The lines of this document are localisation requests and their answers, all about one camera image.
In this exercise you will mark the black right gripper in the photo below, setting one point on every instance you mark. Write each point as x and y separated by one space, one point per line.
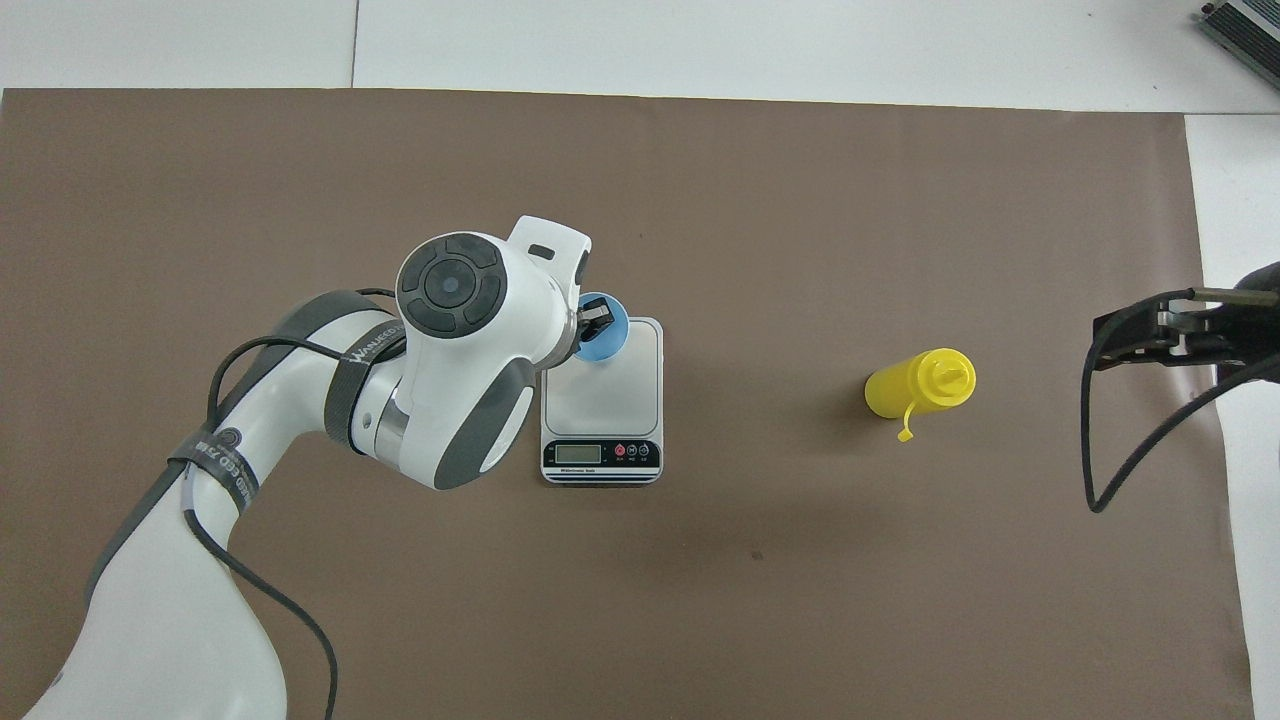
1250 325

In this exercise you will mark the light blue plastic cup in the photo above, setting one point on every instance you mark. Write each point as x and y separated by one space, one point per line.
615 335

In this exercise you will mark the yellow squeeze bottle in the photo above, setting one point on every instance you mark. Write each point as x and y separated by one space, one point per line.
915 388

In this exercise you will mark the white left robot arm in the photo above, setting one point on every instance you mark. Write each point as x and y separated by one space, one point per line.
450 350

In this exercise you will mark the silver digital kitchen scale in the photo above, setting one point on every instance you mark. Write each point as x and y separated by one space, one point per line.
600 410

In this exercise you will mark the brown table mat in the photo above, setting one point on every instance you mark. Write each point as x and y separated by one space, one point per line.
800 250

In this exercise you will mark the silver ribbed metal device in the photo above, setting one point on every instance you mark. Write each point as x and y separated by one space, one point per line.
1245 30

